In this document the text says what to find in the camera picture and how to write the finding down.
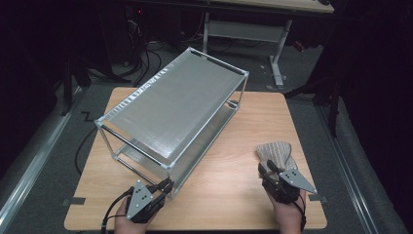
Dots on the small red object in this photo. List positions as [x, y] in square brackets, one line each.
[299, 46]

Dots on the black metal stand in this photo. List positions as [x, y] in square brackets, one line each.
[67, 94]
[333, 110]

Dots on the beige striped towel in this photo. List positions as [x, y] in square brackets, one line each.
[276, 152]

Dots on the person's left hand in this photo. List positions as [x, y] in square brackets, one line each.
[125, 224]

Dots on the aluminium floor rail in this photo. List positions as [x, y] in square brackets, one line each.
[345, 169]
[29, 172]

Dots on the grey two-tier shoe rack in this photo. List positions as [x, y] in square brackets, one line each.
[175, 104]

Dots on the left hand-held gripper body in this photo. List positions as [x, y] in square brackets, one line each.
[139, 198]

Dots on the grey tape piece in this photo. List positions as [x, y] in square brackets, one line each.
[76, 201]
[320, 198]

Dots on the dark computer with red light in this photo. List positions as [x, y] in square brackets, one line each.
[134, 26]

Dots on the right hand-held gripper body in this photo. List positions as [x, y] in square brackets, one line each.
[295, 180]

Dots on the person's right hand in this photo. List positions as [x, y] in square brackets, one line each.
[289, 214]

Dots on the white-legged desk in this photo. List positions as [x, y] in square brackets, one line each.
[243, 31]

